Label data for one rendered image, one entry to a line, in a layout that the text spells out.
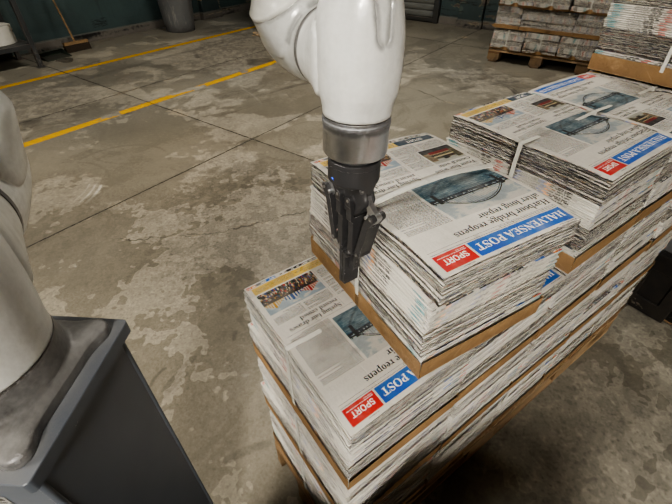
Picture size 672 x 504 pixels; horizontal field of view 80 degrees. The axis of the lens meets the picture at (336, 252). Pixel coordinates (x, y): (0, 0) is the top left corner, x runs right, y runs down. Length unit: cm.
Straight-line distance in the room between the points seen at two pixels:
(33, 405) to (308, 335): 41
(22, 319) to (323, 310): 48
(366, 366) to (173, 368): 122
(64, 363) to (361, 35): 49
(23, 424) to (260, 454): 110
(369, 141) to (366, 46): 11
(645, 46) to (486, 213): 89
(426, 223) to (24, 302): 50
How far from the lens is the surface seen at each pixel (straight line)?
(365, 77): 48
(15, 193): 61
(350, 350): 73
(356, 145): 52
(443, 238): 59
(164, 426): 80
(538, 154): 91
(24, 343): 51
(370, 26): 48
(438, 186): 72
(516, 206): 70
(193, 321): 196
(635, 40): 146
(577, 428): 180
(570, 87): 132
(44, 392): 55
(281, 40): 59
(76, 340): 59
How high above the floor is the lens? 141
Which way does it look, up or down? 40 degrees down
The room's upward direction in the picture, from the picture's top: straight up
